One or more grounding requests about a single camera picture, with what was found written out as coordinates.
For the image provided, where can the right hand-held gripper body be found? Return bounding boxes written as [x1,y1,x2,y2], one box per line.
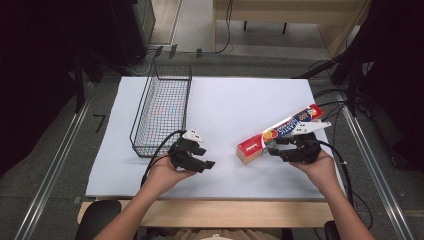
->
[283,120,333,165]

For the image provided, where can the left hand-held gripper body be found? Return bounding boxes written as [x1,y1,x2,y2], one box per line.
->
[167,129,205,172]

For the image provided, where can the long plastic wrap box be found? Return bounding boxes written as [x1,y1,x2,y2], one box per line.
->
[235,103,325,166]

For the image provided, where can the person's left hand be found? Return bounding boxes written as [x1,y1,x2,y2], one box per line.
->
[145,154,198,194]

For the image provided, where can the person's right hand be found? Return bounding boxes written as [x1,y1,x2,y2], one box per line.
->
[289,150,338,188]

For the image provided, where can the wooden table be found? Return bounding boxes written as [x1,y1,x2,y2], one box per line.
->
[76,198,335,229]

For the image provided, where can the white table mat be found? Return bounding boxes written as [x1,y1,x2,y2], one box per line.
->
[85,76,345,201]

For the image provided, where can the black metal stand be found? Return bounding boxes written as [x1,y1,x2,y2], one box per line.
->
[68,49,134,114]
[292,54,368,118]

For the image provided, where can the black chair armrest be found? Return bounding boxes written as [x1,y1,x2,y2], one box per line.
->
[323,219,342,240]
[74,199,123,240]

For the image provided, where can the dark curtain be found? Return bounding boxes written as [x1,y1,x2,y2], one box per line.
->
[0,0,139,178]
[333,0,424,173]

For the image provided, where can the light wooden desk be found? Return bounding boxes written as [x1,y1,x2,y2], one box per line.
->
[212,0,372,58]

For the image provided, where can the dark cabinet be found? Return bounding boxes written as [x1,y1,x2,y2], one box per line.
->
[109,0,157,66]

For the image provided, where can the left hand-held gripper cable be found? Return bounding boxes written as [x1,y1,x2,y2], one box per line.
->
[140,129,186,188]

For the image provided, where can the hand-held gripper cable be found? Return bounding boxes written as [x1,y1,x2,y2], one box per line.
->
[315,139,355,205]
[140,129,186,188]

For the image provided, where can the right hand-held gripper cable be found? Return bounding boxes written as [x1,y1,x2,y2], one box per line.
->
[315,139,355,205]

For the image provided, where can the black wire basket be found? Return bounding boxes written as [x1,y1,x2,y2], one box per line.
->
[129,64,194,159]

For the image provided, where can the black floor cables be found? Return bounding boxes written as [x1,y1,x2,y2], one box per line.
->
[308,59,349,134]

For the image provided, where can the metal floor rail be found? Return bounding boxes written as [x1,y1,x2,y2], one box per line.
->
[13,83,95,240]
[336,89,416,240]

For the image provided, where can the black hanging cable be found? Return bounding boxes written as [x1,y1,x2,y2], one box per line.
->
[214,0,235,55]

